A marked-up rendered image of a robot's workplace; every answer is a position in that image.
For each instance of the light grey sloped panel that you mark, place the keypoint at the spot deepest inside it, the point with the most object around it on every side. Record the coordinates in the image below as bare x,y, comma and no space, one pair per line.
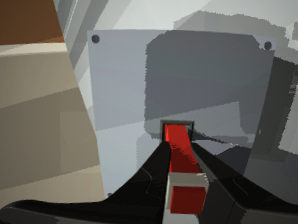
214,83

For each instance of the red peg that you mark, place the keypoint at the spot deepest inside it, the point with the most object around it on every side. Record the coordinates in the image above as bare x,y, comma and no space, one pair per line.
187,188

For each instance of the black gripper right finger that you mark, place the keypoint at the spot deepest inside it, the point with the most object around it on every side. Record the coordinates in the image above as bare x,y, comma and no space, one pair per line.
232,199

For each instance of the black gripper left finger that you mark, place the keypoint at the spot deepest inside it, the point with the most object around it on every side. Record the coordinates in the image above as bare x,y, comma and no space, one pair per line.
141,200

